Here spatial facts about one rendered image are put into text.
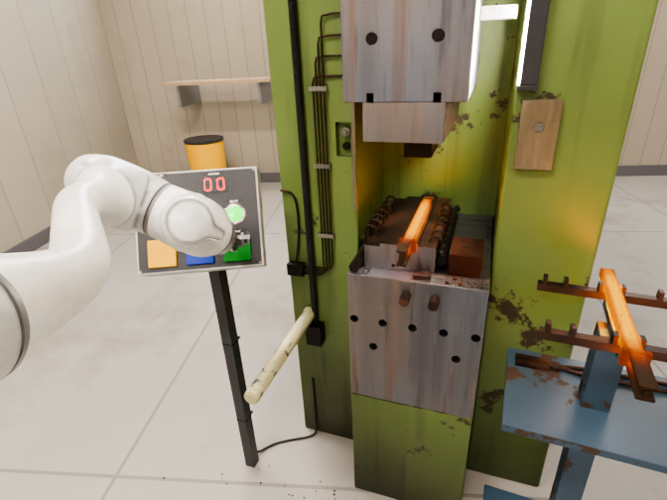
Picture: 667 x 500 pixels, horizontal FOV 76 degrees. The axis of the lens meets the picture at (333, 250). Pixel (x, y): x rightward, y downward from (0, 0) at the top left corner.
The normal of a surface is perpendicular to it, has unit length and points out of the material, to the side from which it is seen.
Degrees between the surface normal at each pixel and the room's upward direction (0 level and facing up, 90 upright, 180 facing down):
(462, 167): 90
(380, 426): 90
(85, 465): 0
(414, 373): 90
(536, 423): 0
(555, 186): 90
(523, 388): 0
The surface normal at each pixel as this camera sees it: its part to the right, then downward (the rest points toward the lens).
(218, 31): -0.09, 0.43
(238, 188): 0.06, -0.08
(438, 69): -0.33, 0.42
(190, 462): -0.04, -0.90
